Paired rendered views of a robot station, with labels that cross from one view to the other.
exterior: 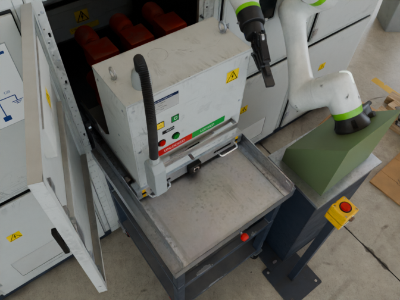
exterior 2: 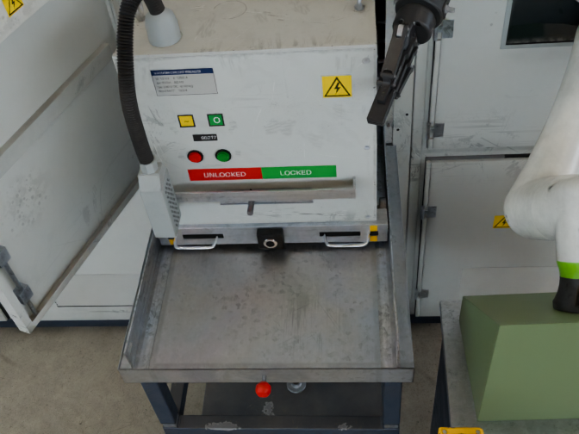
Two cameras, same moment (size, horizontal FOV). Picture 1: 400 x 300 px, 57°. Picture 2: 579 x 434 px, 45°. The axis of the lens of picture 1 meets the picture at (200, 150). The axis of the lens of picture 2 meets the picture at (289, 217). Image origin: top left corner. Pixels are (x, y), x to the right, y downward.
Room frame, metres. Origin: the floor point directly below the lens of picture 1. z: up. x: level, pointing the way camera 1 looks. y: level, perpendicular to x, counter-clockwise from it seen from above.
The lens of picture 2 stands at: (0.17, -0.80, 2.11)
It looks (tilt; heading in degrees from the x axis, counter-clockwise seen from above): 47 degrees down; 48
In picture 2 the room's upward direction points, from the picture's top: 8 degrees counter-clockwise
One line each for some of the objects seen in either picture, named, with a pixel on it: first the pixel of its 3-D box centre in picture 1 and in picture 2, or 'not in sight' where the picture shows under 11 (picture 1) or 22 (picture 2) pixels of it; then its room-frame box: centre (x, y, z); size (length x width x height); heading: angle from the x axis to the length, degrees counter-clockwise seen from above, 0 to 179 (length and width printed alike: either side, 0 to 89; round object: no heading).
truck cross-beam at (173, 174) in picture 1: (189, 161); (271, 226); (0.89, 0.04, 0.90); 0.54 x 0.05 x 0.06; 129
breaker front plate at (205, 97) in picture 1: (193, 125); (258, 151); (0.87, 0.03, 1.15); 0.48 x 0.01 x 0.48; 129
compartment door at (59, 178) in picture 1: (63, 162); (44, 116); (0.63, 0.43, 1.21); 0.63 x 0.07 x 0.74; 20
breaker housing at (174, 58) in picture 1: (155, 84); (267, 76); (1.07, 0.19, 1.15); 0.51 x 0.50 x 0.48; 39
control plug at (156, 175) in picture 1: (155, 174); (159, 197); (0.69, 0.15, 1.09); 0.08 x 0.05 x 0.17; 39
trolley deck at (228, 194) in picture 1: (190, 172); (274, 251); (0.88, 0.04, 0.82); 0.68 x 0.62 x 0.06; 39
